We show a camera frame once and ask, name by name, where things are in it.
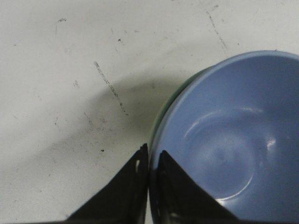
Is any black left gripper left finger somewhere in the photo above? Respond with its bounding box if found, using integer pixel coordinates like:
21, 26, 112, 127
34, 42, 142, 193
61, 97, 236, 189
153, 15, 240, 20
66, 143, 149, 222

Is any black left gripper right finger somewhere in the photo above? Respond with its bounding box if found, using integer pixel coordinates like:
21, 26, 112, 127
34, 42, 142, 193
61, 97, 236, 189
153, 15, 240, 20
157, 150, 239, 222

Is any blue bowl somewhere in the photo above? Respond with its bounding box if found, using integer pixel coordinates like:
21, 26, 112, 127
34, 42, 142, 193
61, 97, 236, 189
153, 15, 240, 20
149, 50, 299, 223

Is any green bowl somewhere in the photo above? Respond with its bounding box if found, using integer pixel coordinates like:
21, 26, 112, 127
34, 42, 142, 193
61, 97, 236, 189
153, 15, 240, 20
148, 66, 213, 152

